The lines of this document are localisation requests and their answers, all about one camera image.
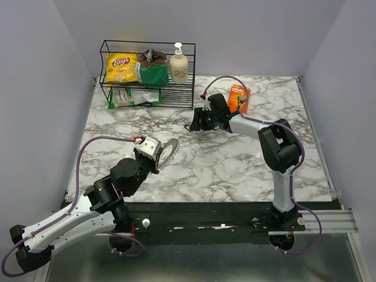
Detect cream soap pump bottle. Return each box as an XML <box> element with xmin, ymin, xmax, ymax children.
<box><xmin>170</xmin><ymin>42</ymin><xmax>188</xmax><ymax>85</ymax></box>

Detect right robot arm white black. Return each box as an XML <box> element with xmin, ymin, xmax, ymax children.
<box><xmin>186</xmin><ymin>93</ymin><xmax>305</xmax><ymax>230</ymax></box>

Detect orange razor box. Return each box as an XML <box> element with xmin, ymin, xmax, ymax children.
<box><xmin>227</xmin><ymin>84</ymin><xmax>251</xmax><ymax>115</ymax></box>

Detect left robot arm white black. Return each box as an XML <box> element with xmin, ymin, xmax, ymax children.
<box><xmin>10</xmin><ymin>141</ymin><xmax>163</xmax><ymax>273</ymax></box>

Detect aluminium frame rail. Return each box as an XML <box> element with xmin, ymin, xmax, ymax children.
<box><xmin>261</xmin><ymin>210</ymin><xmax>358</xmax><ymax>235</ymax></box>

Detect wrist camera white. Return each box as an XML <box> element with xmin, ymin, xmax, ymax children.
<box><xmin>200</xmin><ymin>92</ymin><xmax>211</xmax><ymax>111</ymax></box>
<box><xmin>135</xmin><ymin>137</ymin><xmax>162</xmax><ymax>160</ymax></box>

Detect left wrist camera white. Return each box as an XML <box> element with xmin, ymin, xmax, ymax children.
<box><xmin>135</xmin><ymin>137</ymin><xmax>162</xmax><ymax>160</ymax></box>

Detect black wire shelf rack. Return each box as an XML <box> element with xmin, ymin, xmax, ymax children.
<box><xmin>98</xmin><ymin>40</ymin><xmax>196</xmax><ymax>109</ymax></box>

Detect yellow Lays chips bag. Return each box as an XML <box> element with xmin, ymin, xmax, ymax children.
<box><xmin>105</xmin><ymin>53</ymin><xmax>137</xmax><ymax>84</ymax></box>

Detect green white snack bag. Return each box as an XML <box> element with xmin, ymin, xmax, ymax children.
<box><xmin>108</xmin><ymin>88</ymin><xmax>161</xmax><ymax>109</ymax></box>

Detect green brown snack bag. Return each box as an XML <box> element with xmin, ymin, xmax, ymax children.
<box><xmin>136</xmin><ymin>49</ymin><xmax>169</xmax><ymax>88</ymax></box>

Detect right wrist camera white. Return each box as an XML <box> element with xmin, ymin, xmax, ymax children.
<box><xmin>200</xmin><ymin>92</ymin><xmax>211</xmax><ymax>111</ymax></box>

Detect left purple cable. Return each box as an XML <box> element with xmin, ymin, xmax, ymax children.
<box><xmin>0</xmin><ymin>136</ymin><xmax>142</xmax><ymax>278</ymax></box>

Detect silver disc keyring holder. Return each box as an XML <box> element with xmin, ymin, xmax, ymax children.
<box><xmin>157</xmin><ymin>139</ymin><xmax>180</xmax><ymax>171</ymax></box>

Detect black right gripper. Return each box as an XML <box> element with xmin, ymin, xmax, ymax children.
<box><xmin>189</xmin><ymin>108</ymin><xmax>219</xmax><ymax>132</ymax></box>

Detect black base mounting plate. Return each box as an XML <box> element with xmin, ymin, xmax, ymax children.
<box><xmin>60</xmin><ymin>201</ymin><xmax>306</xmax><ymax>246</ymax></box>

